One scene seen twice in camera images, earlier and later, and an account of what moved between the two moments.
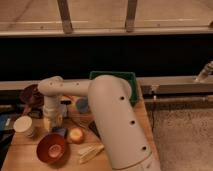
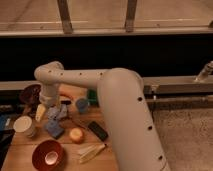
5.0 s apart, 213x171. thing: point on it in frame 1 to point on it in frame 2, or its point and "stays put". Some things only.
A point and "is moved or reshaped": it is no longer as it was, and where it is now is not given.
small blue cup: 82,105 stays put
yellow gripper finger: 64,110 to 59,107
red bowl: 51,149 is moved or reshaped
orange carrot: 72,97 stays put
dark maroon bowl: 32,96 stays put
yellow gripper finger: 47,124 to 40,112
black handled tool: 66,102 stays put
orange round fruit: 76,135 stays put
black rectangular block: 92,125 stays put
